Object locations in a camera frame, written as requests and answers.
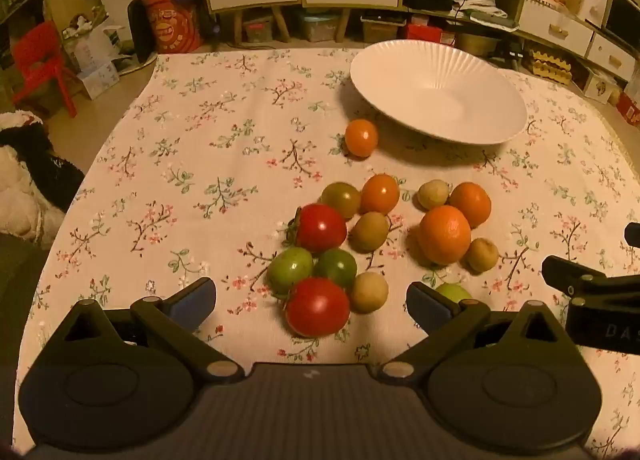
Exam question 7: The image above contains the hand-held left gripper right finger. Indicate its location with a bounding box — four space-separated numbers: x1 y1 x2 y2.
378 282 576 386

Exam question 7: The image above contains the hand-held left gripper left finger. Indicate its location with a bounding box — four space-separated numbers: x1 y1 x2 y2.
50 277 246 386

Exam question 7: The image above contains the small green fruit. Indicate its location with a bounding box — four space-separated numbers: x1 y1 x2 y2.
435 283 473 305

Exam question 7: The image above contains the tan kiwi fruit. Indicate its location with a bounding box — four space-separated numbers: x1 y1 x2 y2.
417 179 450 211
348 211 391 253
465 237 500 273
349 271 390 314

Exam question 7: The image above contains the large orange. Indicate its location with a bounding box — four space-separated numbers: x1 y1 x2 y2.
418 205 472 264

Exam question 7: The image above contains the light green tomato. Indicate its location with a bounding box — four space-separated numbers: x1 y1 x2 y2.
267 247 315 296

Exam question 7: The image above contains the dark green tomato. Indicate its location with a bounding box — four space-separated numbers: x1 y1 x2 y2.
313 247 358 289

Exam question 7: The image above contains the small orange mandarin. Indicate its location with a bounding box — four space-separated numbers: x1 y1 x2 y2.
448 182 492 228

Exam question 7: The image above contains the orange tomato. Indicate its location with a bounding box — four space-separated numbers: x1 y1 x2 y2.
360 173 401 215
344 119 379 158

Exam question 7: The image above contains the red tomato with green calyx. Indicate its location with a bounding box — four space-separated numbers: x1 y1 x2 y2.
286 203 348 254

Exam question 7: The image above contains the olive green tomato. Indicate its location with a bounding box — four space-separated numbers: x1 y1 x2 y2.
320 181 362 219

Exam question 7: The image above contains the white ribbed plate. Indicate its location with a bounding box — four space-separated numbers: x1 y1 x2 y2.
350 39 528 146

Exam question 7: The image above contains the stack of red boxes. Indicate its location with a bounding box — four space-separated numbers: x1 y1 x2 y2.
617 90 640 127

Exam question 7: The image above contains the printed cardboard box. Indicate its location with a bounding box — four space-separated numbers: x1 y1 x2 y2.
581 71 621 104

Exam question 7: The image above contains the yellow lattice rack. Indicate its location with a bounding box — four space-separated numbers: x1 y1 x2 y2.
529 48 574 86

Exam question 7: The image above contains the small white sideboard drawer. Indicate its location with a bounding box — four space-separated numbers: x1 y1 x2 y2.
586 33 637 82

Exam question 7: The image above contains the cream and black jacket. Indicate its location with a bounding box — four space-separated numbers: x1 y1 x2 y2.
0 110 86 247

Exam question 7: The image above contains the white microwave oven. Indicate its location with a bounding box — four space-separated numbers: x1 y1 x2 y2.
582 0 640 48

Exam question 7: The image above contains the large white sideboard drawer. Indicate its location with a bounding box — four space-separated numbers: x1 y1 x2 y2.
517 0 594 44

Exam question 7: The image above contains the white cardboard box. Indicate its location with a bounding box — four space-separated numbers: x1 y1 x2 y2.
62 25 130 101

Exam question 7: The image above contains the low wooden sideboard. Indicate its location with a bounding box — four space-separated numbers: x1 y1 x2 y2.
400 0 640 86

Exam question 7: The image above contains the red cardboard box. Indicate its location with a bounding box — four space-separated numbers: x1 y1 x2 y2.
406 23 457 46

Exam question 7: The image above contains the clear storage bin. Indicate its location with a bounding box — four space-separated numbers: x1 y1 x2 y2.
361 15 407 44
242 15 275 44
299 12 342 44

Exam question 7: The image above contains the orange printed bag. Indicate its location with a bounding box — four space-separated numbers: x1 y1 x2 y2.
142 0 203 54

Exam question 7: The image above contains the pile of white papers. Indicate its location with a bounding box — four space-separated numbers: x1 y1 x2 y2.
452 0 521 32

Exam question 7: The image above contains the black flat panel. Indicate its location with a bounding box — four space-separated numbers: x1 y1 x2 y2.
127 0 160 64

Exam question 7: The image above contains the red plastic chair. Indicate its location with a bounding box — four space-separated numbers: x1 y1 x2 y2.
11 21 78 118

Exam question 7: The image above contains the black electronic box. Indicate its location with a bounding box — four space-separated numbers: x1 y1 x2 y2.
402 0 453 12

